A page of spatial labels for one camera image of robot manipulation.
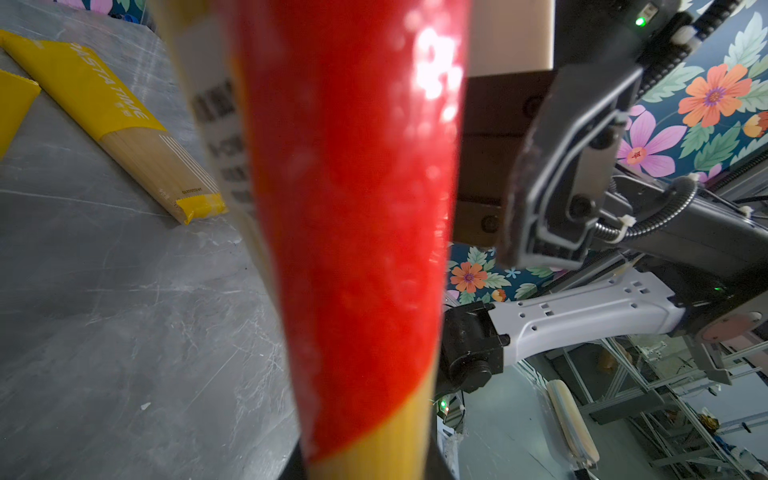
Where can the yellow pasta pack middle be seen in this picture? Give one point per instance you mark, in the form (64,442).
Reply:
(17,96)

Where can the yellow pasta pack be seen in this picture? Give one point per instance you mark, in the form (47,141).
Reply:
(82,84)
(17,96)

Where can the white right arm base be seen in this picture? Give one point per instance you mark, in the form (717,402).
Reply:
(480,340)

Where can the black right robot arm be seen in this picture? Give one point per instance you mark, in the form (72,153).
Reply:
(662,213)

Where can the yellow pasta pack right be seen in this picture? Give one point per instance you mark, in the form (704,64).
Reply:
(82,84)

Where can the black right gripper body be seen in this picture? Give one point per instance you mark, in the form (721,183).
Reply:
(548,94)

